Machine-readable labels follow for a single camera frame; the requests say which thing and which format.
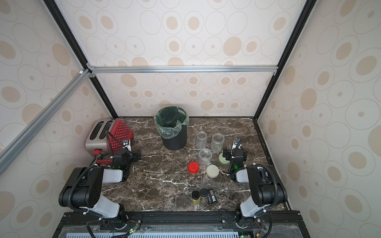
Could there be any light green jar lid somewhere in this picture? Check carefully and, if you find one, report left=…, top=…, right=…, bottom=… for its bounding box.
left=219, top=153, right=230, bottom=165

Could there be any clear oatmeal jar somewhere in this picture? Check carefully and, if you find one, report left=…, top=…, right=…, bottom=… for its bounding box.
left=211, top=133, right=225, bottom=153

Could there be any red lid oatmeal jar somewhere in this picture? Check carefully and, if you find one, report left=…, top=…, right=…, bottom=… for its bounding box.
left=196, top=131, right=207, bottom=149

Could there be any red jar lid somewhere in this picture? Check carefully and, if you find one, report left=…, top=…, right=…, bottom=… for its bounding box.
left=188, top=162, right=199, bottom=174

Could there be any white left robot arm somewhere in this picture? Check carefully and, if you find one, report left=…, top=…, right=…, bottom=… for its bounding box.
left=58, top=131, right=141, bottom=223

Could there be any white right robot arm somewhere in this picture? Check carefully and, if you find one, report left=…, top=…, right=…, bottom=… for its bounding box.
left=222, top=148, right=288, bottom=219

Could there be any red polka dot toaster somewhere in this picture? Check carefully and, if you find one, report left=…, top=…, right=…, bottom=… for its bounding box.
left=85, top=119, right=134, bottom=154

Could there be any black trash bin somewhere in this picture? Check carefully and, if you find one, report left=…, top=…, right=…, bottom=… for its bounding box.
left=161, top=126, right=188, bottom=151

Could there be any dark spice jar black lid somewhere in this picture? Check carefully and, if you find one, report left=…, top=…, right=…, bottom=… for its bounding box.
left=199, top=188, right=208, bottom=203

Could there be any small black box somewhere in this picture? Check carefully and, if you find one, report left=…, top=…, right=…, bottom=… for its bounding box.
left=207, top=189, right=218, bottom=205

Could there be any yellow spice jar black lid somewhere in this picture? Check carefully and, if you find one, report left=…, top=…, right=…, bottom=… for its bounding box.
left=191, top=190, right=201, bottom=206

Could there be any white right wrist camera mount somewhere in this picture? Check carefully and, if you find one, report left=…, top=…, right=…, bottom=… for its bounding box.
left=232, top=138, right=242, bottom=150

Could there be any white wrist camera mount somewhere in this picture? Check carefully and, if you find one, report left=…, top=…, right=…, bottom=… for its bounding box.
left=123, top=140, right=132, bottom=152
left=232, top=138, right=242, bottom=150

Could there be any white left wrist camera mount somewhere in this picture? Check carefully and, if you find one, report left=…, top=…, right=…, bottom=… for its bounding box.
left=123, top=140, right=132, bottom=152

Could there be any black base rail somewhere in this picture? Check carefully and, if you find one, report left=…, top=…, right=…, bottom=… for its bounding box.
left=54, top=210, right=308, bottom=237

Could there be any aluminium frame rail back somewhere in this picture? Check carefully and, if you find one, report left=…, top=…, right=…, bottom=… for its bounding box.
left=89, top=65, right=278, bottom=73

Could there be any aluminium frame rail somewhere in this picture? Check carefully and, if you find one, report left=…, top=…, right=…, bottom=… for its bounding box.
left=1, top=69, right=90, bottom=174
left=89, top=65, right=278, bottom=73

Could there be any aluminium frame rail left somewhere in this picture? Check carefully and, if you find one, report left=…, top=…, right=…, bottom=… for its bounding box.
left=1, top=69, right=90, bottom=174

